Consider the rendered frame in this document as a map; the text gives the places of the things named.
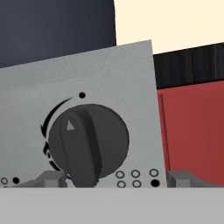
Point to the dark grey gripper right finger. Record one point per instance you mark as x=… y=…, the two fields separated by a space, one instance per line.
x=182 y=179

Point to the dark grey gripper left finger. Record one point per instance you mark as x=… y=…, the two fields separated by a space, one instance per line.
x=49 y=179

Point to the black stove knob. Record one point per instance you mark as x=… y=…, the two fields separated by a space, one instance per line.
x=87 y=143

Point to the grey stove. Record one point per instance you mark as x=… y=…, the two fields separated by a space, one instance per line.
x=116 y=81

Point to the red cupboard front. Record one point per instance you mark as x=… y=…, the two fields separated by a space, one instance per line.
x=194 y=131

